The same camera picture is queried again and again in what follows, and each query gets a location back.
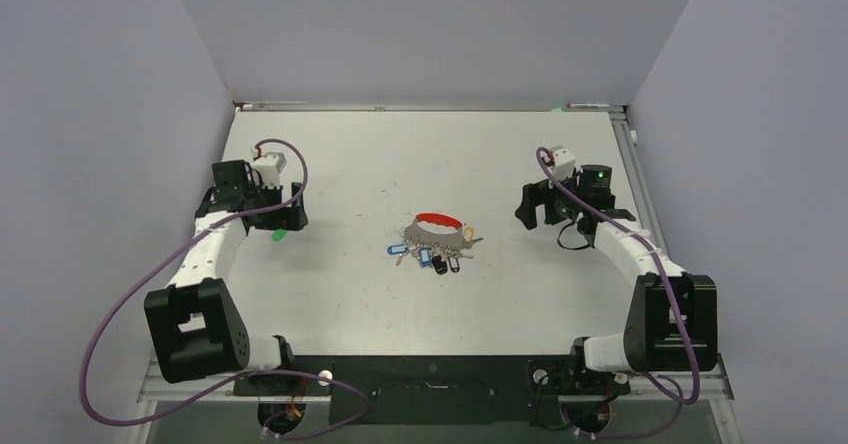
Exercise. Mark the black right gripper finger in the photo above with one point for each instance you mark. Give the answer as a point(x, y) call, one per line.
point(526, 211)
point(552, 209)

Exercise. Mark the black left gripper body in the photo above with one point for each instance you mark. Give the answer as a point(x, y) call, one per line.
point(273, 219)

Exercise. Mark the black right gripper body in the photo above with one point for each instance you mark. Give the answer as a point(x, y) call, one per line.
point(572, 205)

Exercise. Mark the green key tag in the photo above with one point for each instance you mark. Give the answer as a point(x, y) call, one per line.
point(278, 235)

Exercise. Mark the metal key holder red handle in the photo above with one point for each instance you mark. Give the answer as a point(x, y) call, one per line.
point(442, 234)

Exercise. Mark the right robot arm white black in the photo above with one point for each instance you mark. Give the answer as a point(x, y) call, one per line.
point(671, 324)

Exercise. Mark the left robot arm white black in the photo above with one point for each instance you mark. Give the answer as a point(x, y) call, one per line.
point(195, 326)

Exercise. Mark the yellow key tag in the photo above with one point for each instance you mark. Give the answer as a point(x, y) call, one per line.
point(468, 234)

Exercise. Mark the blue key tag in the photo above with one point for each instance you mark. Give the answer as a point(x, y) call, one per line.
point(397, 249)

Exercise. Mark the black key tag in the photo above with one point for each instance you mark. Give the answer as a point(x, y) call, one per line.
point(439, 265)

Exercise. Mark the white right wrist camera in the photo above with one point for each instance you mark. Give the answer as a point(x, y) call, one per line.
point(560, 162)

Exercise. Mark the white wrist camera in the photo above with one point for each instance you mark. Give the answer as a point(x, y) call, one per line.
point(560, 162)
point(267, 169)

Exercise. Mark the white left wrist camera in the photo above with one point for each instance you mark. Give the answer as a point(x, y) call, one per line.
point(267, 169)

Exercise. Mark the aluminium frame rail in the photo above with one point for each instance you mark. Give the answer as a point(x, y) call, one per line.
point(430, 267)

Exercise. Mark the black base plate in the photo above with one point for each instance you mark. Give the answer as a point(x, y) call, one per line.
point(466, 390)

